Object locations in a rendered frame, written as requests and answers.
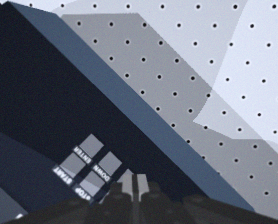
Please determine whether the white benchtop thermal cycler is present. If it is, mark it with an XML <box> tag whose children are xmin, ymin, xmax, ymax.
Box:
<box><xmin>0</xmin><ymin>1</ymin><xmax>255</xmax><ymax>224</ymax></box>

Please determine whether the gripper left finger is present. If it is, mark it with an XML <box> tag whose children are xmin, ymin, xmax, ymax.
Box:
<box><xmin>2</xmin><ymin>174</ymin><xmax>136</xmax><ymax>224</ymax></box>

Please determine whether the grey perforated base plate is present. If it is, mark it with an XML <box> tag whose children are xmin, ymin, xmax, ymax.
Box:
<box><xmin>9</xmin><ymin>0</ymin><xmax>278</xmax><ymax>219</ymax></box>

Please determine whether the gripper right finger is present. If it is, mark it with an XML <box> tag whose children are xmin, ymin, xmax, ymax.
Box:
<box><xmin>134</xmin><ymin>174</ymin><xmax>278</xmax><ymax>224</ymax></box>

